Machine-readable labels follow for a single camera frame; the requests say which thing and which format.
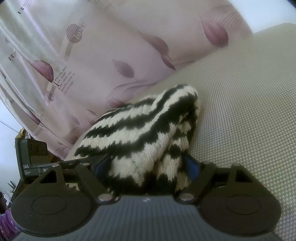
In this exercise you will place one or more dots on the pink leaf print curtain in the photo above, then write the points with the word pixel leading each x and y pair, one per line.
pixel 65 63

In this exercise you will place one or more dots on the black white striped knit sweater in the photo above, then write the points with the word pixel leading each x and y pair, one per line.
pixel 145 141

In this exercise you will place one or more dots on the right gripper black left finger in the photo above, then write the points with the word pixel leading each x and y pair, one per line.
pixel 62 198

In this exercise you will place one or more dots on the beige fabric mattress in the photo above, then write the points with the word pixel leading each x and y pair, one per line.
pixel 247 116

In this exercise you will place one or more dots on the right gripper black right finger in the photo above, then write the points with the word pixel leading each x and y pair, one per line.
pixel 230 199

